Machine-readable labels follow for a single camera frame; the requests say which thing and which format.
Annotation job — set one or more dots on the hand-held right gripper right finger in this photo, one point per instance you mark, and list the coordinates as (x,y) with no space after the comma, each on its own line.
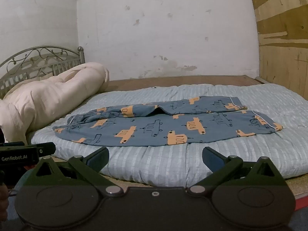
(209,160)

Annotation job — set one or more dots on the light blue striped quilt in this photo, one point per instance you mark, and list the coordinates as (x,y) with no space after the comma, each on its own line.
(168,163)

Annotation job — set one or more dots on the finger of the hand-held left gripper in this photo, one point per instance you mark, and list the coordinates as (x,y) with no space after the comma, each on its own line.
(47,148)

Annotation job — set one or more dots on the plywood panel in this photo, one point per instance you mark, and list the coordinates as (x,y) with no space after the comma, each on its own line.
(281,53)

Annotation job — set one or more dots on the metal scrollwork headboard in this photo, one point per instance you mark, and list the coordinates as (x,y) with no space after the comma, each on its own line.
(36,63)

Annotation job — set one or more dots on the blue pants with orange cars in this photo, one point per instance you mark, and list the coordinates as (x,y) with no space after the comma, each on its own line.
(154,127)

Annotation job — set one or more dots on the red strip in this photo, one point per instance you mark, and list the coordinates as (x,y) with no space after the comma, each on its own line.
(303,201)

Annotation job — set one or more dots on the rolled cream duvet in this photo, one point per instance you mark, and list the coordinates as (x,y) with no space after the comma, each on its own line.
(48,96)

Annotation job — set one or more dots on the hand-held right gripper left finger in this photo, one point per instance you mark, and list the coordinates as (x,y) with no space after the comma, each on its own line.
(99,159)

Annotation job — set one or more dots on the wooden bed platform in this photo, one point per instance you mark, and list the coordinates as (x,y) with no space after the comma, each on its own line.
(168,80)

